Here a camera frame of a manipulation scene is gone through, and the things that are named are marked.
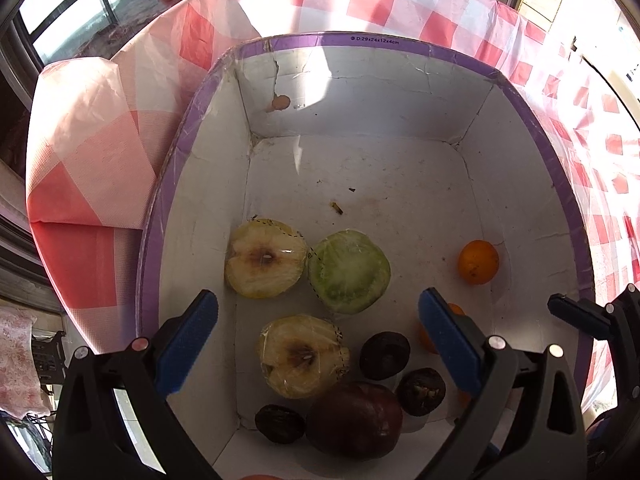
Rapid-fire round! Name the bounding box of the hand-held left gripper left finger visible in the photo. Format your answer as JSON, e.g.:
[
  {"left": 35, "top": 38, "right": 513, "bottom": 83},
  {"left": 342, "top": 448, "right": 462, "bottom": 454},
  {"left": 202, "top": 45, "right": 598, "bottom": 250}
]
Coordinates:
[{"left": 52, "top": 288, "right": 221, "bottom": 480}]

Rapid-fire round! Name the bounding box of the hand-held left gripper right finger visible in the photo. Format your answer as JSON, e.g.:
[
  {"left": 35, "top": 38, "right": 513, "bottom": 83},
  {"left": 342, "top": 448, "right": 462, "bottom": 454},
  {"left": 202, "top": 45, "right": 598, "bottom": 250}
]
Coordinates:
[{"left": 417, "top": 287, "right": 587, "bottom": 480}]

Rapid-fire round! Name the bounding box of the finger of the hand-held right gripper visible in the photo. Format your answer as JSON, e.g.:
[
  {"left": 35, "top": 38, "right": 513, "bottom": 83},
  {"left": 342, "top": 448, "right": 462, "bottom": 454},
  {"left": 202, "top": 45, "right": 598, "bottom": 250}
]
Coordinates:
[
  {"left": 604, "top": 284, "right": 640, "bottom": 361},
  {"left": 547, "top": 294, "right": 618, "bottom": 342}
]

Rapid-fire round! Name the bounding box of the small orange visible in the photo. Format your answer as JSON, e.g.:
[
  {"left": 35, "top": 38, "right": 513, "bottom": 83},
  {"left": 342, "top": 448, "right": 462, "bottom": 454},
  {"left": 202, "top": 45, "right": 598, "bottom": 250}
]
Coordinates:
[
  {"left": 458, "top": 240, "right": 500, "bottom": 286},
  {"left": 418, "top": 302, "right": 467, "bottom": 356}
]

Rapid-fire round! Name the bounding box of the yellow apple half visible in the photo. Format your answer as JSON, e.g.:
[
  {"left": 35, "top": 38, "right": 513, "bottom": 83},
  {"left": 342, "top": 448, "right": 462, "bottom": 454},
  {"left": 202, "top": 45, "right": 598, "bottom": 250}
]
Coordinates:
[
  {"left": 224, "top": 218, "right": 308, "bottom": 301},
  {"left": 257, "top": 315, "right": 351, "bottom": 400}
]

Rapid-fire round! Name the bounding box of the dark brown round fruit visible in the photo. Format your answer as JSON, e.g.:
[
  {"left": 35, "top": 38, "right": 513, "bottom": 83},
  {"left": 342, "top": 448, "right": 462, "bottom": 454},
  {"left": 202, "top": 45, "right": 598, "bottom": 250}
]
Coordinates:
[
  {"left": 254, "top": 404, "right": 306, "bottom": 444},
  {"left": 359, "top": 331, "right": 412, "bottom": 381},
  {"left": 396, "top": 367, "right": 447, "bottom": 417}
]

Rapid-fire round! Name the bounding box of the green apple half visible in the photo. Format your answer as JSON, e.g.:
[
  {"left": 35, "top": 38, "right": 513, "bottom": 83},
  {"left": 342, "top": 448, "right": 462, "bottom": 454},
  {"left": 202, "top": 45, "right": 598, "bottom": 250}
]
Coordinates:
[{"left": 307, "top": 230, "right": 392, "bottom": 316}]

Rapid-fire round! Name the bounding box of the dark red round fruit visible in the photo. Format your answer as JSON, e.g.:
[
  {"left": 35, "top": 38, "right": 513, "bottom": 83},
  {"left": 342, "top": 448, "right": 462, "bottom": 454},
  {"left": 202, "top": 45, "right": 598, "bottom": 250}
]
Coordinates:
[{"left": 306, "top": 381, "right": 404, "bottom": 461}]

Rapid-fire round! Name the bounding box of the white box with purple rim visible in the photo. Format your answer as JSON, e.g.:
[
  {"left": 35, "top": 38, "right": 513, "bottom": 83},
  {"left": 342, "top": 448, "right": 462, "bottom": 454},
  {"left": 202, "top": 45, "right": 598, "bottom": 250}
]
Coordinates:
[{"left": 136, "top": 31, "right": 596, "bottom": 480}]

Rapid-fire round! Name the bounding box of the black rack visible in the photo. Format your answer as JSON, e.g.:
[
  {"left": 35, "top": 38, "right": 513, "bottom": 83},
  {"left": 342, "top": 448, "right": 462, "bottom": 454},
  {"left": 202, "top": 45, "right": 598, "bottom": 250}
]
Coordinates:
[{"left": 30, "top": 330, "right": 68, "bottom": 396}]

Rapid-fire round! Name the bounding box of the pink floral cloth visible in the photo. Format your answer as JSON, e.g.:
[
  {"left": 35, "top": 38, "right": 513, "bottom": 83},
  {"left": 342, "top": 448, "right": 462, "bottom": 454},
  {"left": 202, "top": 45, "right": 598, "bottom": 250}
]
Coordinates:
[{"left": 0, "top": 305, "right": 43, "bottom": 418}]

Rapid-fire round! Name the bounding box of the pink checked tablecloth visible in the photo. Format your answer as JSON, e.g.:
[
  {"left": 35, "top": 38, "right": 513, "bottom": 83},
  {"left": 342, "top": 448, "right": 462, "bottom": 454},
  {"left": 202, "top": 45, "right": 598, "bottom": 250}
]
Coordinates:
[{"left": 25, "top": 0, "right": 640, "bottom": 411}]

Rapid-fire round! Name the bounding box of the dark window frame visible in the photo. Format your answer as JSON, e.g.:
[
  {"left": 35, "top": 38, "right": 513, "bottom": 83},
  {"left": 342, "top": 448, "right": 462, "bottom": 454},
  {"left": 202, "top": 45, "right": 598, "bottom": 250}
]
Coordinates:
[{"left": 0, "top": 0, "right": 166, "bottom": 111}]

